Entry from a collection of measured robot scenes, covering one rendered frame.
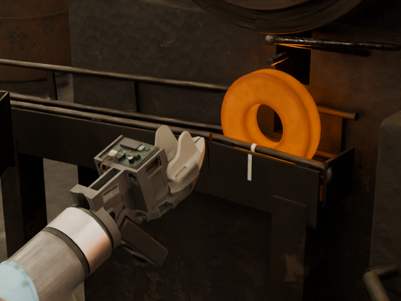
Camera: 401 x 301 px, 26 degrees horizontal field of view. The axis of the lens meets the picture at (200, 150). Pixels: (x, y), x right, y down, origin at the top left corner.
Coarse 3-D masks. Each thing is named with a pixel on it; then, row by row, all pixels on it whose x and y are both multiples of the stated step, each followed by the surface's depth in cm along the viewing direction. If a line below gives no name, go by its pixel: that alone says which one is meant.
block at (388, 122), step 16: (400, 112) 111; (384, 128) 109; (400, 128) 108; (384, 144) 109; (400, 144) 108; (384, 160) 110; (400, 160) 109; (384, 176) 111; (400, 176) 109; (384, 192) 111; (400, 192) 110; (384, 208) 112; (400, 208) 111; (384, 224) 113; (400, 224) 111; (384, 240) 114; (400, 240) 112; (384, 256) 114; (400, 256) 113; (400, 272) 113; (384, 288) 116; (400, 288) 114
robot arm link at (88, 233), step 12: (60, 216) 99; (72, 216) 98; (84, 216) 98; (60, 228) 96; (72, 228) 96; (84, 228) 97; (96, 228) 97; (72, 240) 104; (84, 240) 96; (96, 240) 97; (108, 240) 98; (84, 252) 96; (96, 252) 97; (108, 252) 99; (96, 264) 98
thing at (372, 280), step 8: (384, 264) 114; (392, 264) 113; (368, 272) 112; (376, 272) 112; (384, 272) 112; (392, 272) 113; (368, 280) 111; (376, 280) 111; (368, 288) 111; (376, 288) 110; (376, 296) 109; (384, 296) 109
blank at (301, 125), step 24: (264, 72) 123; (240, 96) 126; (264, 96) 123; (288, 96) 121; (240, 120) 127; (288, 120) 122; (312, 120) 121; (264, 144) 127; (288, 144) 123; (312, 144) 122
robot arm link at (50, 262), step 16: (32, 240) 96; (48, 240) 95; (64, 240) 95; (16, 256) 94; (32, 256) 94; (48, 256) 94; (64, 256) 95; (80, 256) 96; (0, 272) 93; (16, 272) 92; (32, 272) 92; (48, 272) 93; (64, 272) 94; (80, 272) 96; (0, 288) 91; (16, 288) 91; (32, 288) 91; (48, 288) 93; (64, 288) 94
